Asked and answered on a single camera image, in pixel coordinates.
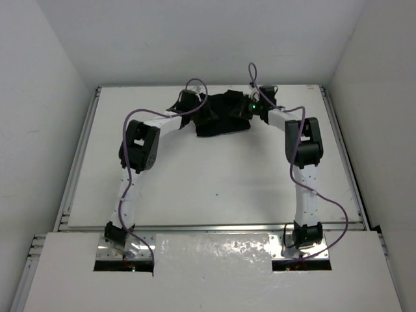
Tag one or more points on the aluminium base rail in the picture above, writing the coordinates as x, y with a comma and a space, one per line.
120, 251

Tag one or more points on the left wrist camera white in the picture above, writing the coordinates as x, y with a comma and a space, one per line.
197, 89

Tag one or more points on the left aluminium frame rail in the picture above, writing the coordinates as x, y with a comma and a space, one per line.
38, 239

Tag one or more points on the right aluminium frame rail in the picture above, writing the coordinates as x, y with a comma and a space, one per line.
351, 177

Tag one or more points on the white front cover panel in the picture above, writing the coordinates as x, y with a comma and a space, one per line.
65, 280

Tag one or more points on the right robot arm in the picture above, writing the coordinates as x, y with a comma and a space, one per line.
303, 151

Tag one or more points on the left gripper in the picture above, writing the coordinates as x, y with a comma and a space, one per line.
208, 110

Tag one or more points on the aluminium frame rail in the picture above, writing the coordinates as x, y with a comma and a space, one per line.
38, 239
351, 177

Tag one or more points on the black t-shirt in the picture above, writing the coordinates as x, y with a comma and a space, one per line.
222, 114

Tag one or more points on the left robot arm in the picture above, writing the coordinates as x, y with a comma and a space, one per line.
142, 130

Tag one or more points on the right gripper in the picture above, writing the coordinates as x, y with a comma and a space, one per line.
253, 100

